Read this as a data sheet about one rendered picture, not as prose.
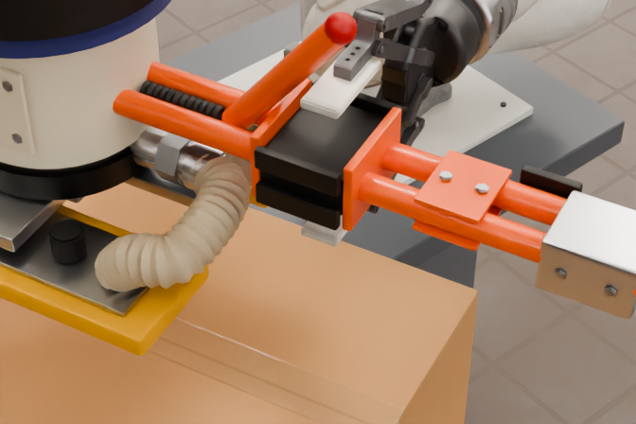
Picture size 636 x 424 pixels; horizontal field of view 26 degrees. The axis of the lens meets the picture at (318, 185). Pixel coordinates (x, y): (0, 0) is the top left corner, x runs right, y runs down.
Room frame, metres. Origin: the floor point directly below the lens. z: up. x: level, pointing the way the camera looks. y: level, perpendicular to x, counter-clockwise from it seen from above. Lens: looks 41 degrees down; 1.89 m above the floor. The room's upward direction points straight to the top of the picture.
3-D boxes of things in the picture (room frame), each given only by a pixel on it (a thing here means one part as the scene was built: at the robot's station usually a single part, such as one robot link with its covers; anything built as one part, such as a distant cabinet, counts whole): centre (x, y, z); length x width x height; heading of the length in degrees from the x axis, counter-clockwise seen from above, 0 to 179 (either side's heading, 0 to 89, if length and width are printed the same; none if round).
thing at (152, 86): (0.85, 0.11, 1.24); 0.07 x 0.02 x 0.02; 62
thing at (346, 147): (0.79, -0.01, 1.24); 0.10 x 0.08 x 0.06; 152
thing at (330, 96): (0.79, -0.02, 1.30); 0.07 x 0.03 x 0.01; 152
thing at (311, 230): (0.79, -0.02, 1.17); 0.07 x 0.03 x 0.01; 152
